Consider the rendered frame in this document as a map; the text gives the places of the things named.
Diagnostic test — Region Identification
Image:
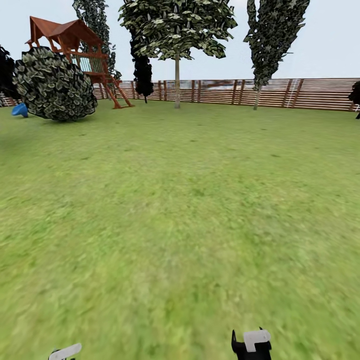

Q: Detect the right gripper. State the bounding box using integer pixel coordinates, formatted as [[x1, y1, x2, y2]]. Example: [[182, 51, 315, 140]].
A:
[[231, 330, 272, 360]]

